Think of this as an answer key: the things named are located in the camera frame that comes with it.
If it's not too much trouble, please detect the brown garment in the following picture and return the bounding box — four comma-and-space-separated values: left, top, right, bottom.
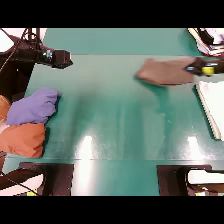
134, 58, 198, 87

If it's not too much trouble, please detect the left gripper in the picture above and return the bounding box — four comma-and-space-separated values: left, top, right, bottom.
50, 49, 74, 70

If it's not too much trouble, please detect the white garment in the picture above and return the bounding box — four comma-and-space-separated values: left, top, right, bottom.
194, 80, 224, 141

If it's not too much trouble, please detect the orange garment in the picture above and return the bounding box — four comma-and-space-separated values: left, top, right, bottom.
0, 122, 47, 160

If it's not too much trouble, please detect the purple garment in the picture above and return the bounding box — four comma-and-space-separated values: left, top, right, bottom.
5, 87, 62, 126

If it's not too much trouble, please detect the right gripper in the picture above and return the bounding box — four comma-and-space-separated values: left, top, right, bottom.
185, 56, 216, 77

